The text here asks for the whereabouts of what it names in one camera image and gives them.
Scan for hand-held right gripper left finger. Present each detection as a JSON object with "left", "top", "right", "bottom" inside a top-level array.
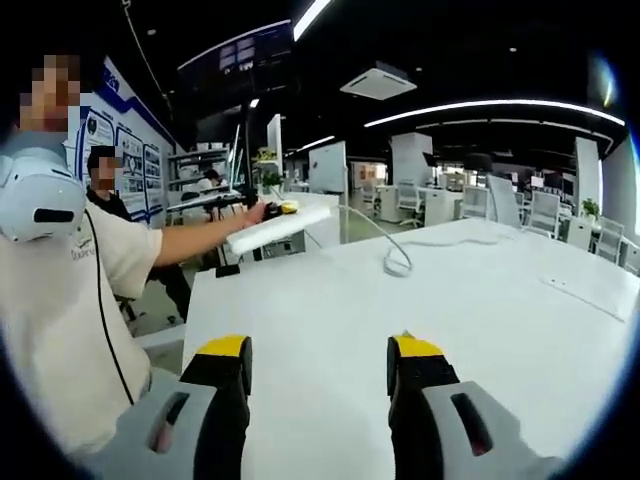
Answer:
[{"left": 92, "top": 333, "right": 255, "bottom": 480}]

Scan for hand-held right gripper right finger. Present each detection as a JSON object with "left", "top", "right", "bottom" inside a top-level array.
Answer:
[{"left": 386, "top": 333, "right": 567, "bottom": 480}]

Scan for white power strip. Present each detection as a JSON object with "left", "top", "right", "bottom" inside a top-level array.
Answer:
[{"left": 225, "top": 204, "right": 333, "bottom": 254}]

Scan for white power strip cable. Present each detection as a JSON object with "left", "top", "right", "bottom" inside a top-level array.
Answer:
[{"left": 327, "top": 203, "right": 504, "bottom": 277}]

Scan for person's left hand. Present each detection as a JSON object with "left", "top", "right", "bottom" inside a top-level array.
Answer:
[{"left": 241, "top": 201, "right": 275, "bottom": 225}]

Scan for white side desk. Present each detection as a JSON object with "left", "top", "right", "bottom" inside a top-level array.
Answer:
[{"left": 279, "top": 191, "right": 346, "bottom": 247}]

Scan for white whiteboard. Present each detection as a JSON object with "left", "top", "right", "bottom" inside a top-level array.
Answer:
[{"left": 307, "top": 140, "right": 348, "bottom": 196}]

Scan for black monitor stand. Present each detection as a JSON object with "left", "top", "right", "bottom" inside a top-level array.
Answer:
[{"left": 167, "top": 99, "right": 261, "bottom": 221}]

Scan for white table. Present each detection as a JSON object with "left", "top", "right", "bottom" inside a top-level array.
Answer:
[{"left": 180, "top": 217, "right": 640, "bottom": 480}]

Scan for white shelf rack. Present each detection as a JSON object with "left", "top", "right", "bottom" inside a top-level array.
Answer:
[{"left": 167, "top": 149, "right": 236, "bottom": 196}]

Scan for white ceiling air conditioner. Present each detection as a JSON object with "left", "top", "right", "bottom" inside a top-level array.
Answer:
[{"left": 339, "top": 60, "right": 419, "bottom": 101}]

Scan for large dark monitor screen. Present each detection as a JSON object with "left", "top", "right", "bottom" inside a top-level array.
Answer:
[{"left": 177, "top": 19, "right": 294, "bottom": 104}]

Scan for person's cream shirt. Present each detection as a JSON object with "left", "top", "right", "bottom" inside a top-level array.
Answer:
[{"left": 0, "top": 199, "right": 165, "bottom": 454}]

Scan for flat white table cover plate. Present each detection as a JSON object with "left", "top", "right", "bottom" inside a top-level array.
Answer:
[{"left": 538, "top": 272, "right": 627, "bottom": 324}]

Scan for long curved ceiling light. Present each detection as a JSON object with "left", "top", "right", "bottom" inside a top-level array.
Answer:
[{"left": 292, "top": 0, "right": 332, "bottom": 42}]

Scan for leaning white panel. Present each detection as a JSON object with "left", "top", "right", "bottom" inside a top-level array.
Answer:
[{"left": 487, "top": 174, "right": 522, "bottom": 229}]

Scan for long straight ceiling light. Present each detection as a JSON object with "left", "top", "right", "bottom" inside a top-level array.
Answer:
[{"left": 363, "top": 98, "right": 627, "bottom": 129}]

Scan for group of white office chairs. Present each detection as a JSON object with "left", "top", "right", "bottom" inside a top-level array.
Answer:
[{"left": 394, "top": 177, "right": 640, "bottom": 274}]

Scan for white chest device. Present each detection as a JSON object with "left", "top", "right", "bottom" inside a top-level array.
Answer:
[{"left": 0, "top": 147, "right": 87, "bottom": 245}]

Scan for blue and white wall poster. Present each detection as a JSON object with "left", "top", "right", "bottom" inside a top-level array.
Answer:
[{"left": 64, "top": 54, "right": 176, "bottom": 229}]

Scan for black chest device cable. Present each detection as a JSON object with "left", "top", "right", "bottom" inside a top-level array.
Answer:
[{"left": 82, "top": 209, "right": 137, "bottom": 407}]

